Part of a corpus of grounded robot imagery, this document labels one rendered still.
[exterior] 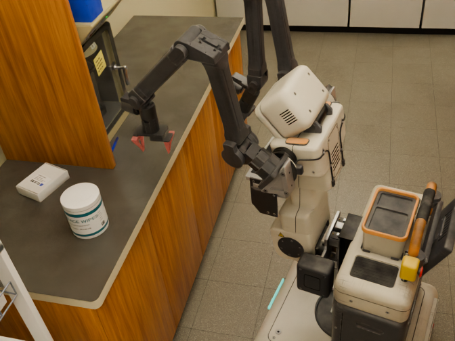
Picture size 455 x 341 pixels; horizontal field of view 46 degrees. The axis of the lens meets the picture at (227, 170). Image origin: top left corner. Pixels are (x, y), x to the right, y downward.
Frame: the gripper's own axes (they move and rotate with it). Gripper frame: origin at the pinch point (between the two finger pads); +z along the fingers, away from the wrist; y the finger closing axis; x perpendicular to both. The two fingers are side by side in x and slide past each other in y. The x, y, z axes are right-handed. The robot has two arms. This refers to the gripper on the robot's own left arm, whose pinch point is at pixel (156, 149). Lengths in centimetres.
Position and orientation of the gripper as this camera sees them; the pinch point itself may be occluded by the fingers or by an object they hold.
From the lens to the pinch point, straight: 192.2
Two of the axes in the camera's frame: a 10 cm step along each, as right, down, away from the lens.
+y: -9.7, -0.8, 2.1
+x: -2.1, 6.5, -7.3
